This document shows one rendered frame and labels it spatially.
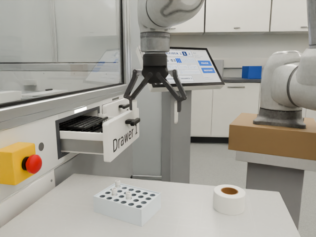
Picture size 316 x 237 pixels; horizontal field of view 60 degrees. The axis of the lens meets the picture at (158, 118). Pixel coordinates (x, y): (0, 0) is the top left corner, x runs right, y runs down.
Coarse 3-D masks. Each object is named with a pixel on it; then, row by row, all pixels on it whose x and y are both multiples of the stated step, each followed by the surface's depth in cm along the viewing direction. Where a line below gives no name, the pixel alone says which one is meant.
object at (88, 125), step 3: (96, 120) 91; (99, 120) 90; (102, 120) 92; (87, 123) 86; (90, 123) 86; (93, 123) 86; (96, 123) 88; (81, 126) 82; (84, 126) 82; (87, 126) 82; (90, 126) 84
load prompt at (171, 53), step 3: (171, 51) 172; (174, 51) 173; (177, 51) 174; (180, 51) 175; (183, 51) 176; (186, 51) 177; (189, 51) 179; (168, 54) 170; (171, 54) 171; (174, 54) 172; (177, 54) 173; (180, 54) 174; (183, 54) 175; (186, 54) 176; (189, 54) 177
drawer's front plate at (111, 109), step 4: (120, 100) 121; (124, 100) 126; (128, 100) 132; (104, 104) 108; (108, 104) 108; (112, 104) 112; (116, 104) 116; (104, 108) 106; (108, 108) 107; (112, 108) 112; (116, 108) 116; (120, 108) 121; (128, 108) 132; (104, 112) 106; (108, 112) 108; (112, 112) 112; (116, 112) 116; (120, 112) 121; (108, 116) 108; (112, 116) 112; (116, 116) 116
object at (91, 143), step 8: (64, 136) 78; (72, 136) 77; (80, 136) 77; (88, 136) 76; (96, 136) 76; (64, 144) 78; (72, 144) 78; (80, 144) 77; (88, 144) 77; (96, 144) 76; (72, 152) 78; (80, 152) 78; (88, 152) 77; (96, 152) 76
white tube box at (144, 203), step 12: (108, 192) 63; (120, 192) 62; (132, 192) 62; (144, 192) 62; (156, 192) 62; (96, 204) 60; (108, 204) 58; (120, 204) 57; (132, 204) 58; (144, 204) 57; (156, 204) 60; (120, 216) 57; (132, 216) 56; (144, 216) 56
